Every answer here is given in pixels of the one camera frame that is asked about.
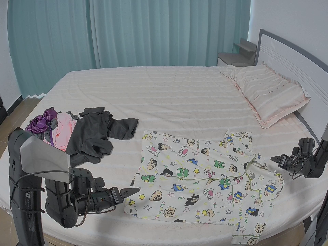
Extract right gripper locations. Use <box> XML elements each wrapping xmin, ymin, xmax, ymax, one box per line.
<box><xmin>271</xmin><ymin>154</ymin><xmax>298</xmax><ymax>174</ymax></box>

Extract grey garment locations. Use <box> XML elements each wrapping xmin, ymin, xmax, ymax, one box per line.
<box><xmin>38</xmin><ymin>113</ymin><xmax>80</xmax><ymax>145</ymax></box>

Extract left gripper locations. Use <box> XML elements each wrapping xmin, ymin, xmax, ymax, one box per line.
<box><xmin>90</xmin><ymin>187</ymin><xmax>140</xmax><ymax>212</ymax></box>

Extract white printed pyjama top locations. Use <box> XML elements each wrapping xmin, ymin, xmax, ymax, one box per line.
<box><xmin>124</xmin><ymin>129</ymin><xmax>285</xmax><ymax>246</ymax></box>

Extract purple satin garment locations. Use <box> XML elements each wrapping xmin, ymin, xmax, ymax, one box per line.
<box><xmin>25</xmin><ymin>107</ymin><xmax>59</xmax><ymax>136</ymax></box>

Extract black chest of drawers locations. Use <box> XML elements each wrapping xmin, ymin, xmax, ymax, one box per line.
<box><xmin>0</xmin><ymin>96</ymin><xmax>7</xmax><ymax>125</ymax></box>

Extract pink garment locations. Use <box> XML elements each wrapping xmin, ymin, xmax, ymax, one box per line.
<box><xmin>43</xmin><ymin>112</ymin><xmax>78</xmax><ymax>154</ymax></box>

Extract grey bedside table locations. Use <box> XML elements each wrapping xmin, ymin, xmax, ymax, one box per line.
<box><xmin>218</xmin><ymin>37</ymin><xmax>257</xmax><ymax>67</ymax></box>

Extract bed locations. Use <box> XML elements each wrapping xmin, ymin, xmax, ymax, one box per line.
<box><xmin>0</xmin><ymin>29</ymin><xmax>328</xmax><ymax>246</ymax></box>

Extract cream pillow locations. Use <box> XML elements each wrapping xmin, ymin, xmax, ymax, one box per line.
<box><xmin>220</xmin><ymin>62</ymin><xmax>311</xmax><ymax>129</ymax></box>

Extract black shirt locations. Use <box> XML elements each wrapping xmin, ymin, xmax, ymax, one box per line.
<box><xmin>66</xmin><ymin>107</ymin><xmax>139</xmax><ymax>165</ymax></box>

